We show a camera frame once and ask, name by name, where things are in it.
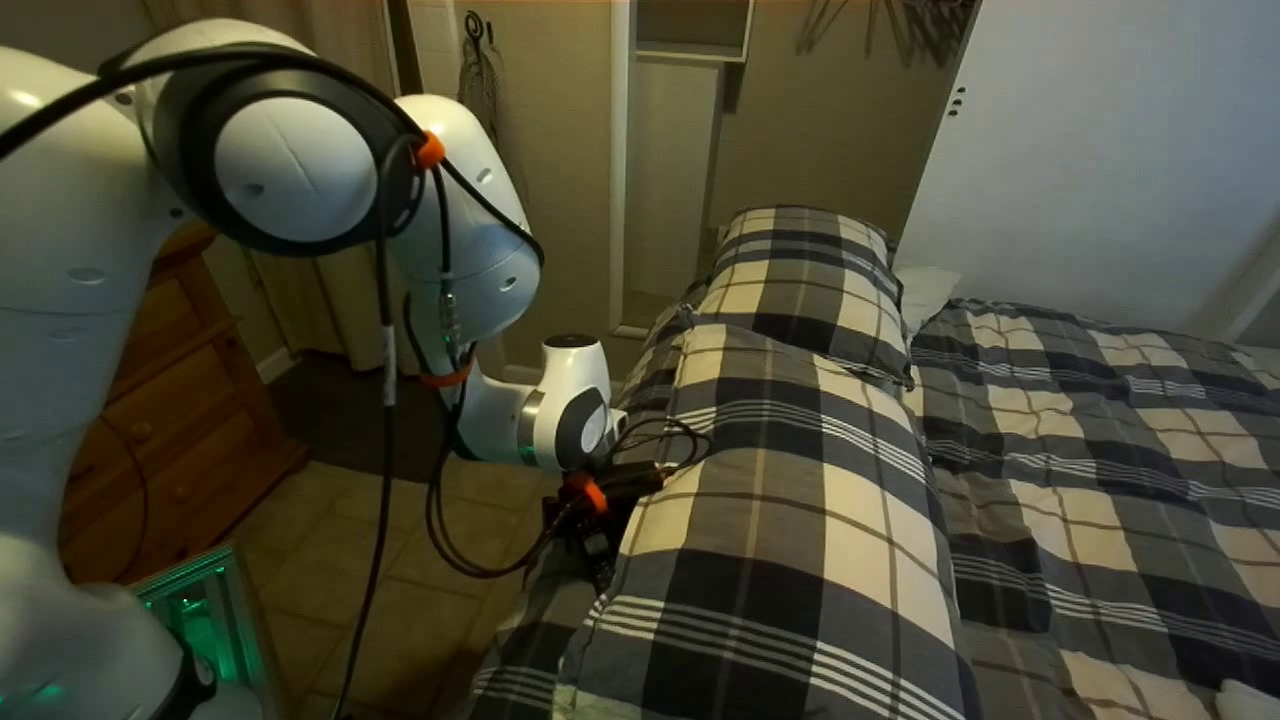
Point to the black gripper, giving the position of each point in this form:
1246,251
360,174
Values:
627,487

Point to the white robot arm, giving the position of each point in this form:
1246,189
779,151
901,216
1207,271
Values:
82,267

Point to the plaid pillow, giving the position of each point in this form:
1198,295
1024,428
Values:
803,281
773,535

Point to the beige pillow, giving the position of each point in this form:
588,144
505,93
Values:
925,298

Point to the dark floor rug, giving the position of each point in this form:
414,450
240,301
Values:
334,413

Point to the white interior door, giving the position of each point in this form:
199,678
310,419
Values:
664,174

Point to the wooden nightstand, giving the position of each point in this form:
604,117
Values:
187,443

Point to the green lit robot stand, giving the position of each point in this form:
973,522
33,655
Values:
202,627

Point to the plaid comforter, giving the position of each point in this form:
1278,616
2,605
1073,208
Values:
1121,464

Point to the dark dried branches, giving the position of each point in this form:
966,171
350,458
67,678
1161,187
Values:
922,23

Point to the dark wall hanging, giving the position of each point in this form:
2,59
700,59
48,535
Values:
478,45

